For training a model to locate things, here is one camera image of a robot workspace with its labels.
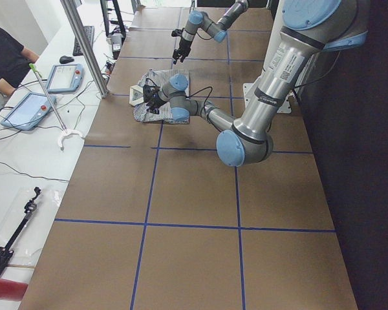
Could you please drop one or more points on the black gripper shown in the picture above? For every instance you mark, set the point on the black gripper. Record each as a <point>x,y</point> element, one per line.
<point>154,101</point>
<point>183,45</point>

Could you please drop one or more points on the striped polo shirt white collar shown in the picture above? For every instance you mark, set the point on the striped polo shirt white collar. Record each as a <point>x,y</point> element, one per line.
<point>158,78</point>

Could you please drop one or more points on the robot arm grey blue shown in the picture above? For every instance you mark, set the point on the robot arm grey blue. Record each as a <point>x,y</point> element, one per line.
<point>307,28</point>
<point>201,20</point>

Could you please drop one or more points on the black monitor stand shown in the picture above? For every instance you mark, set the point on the black monitor stand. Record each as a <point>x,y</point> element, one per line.
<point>116,37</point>

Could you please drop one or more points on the white reacher grabber tool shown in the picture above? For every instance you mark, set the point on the white reacher grabber tool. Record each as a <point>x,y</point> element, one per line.
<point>65,131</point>

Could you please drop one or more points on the far blue teach pendant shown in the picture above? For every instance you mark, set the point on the far blue teach pendant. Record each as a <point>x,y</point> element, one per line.
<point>64,78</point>

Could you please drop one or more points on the blue teach pendant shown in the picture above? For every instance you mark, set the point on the blue teach pendant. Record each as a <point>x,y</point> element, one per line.
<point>28,112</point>
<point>64,78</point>

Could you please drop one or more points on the black computer mouse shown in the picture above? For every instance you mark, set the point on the black computer mouse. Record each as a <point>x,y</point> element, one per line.
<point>66,59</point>

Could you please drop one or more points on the near blue teach pendant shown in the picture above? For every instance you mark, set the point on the near blue teach pendant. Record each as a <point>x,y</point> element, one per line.
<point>28,112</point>

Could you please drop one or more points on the person in black shirt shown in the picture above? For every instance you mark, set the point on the person in black shirt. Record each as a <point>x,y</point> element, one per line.
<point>14,62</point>

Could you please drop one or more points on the black tripod stick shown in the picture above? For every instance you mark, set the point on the black tripod stick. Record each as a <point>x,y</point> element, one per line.
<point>6,252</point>

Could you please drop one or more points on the red object at corner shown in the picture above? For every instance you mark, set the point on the red object at corner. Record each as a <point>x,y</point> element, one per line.
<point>12,290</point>

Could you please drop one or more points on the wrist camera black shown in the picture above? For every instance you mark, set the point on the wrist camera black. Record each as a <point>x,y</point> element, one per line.
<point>149,92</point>
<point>177,32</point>

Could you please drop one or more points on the aluminium frame post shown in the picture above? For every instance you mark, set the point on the aluminium frame post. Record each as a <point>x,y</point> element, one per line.
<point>78,29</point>

